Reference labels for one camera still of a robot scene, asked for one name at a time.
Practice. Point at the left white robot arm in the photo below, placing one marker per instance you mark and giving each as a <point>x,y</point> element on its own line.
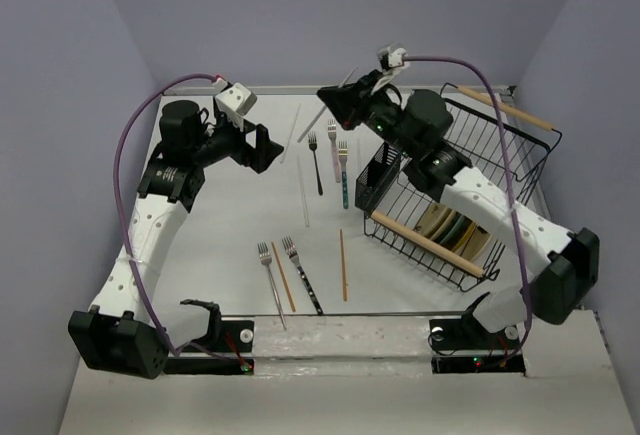
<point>120,332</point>

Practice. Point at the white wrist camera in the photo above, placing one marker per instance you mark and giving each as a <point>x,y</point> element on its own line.
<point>392,60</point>
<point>235,102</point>

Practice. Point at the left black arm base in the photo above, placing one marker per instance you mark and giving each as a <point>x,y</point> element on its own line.
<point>230,354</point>

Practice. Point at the pink handled fork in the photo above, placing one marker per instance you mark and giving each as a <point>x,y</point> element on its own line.
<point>332,134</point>

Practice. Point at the silver fork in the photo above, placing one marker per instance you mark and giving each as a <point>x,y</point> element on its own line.
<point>265,258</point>

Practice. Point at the black wire dish rack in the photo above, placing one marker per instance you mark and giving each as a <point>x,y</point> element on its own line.
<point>497,156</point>

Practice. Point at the black metal fork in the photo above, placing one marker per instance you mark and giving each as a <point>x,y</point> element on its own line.
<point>313,146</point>

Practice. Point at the black utensil caddy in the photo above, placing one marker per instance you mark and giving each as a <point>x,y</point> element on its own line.
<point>376,178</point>

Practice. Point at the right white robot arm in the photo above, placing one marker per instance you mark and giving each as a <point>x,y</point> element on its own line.
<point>560,266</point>

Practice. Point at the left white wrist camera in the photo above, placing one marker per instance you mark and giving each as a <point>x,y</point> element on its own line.
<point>235,102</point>

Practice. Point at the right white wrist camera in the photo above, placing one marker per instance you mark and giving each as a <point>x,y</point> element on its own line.
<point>392,60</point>

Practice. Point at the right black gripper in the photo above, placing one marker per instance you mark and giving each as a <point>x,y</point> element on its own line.
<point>349,102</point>

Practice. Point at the wooden chopstick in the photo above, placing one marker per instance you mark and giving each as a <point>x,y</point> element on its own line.
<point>284,278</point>
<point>343,267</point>

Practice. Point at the black dotted handle fork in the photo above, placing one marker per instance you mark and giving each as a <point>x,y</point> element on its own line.
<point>292,254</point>

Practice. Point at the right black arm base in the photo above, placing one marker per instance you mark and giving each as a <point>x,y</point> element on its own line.
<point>457,351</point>

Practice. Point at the teal handled fork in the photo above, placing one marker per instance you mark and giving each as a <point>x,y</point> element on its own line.
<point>343,158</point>

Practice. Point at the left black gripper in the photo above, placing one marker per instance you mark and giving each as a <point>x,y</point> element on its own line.
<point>258,158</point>

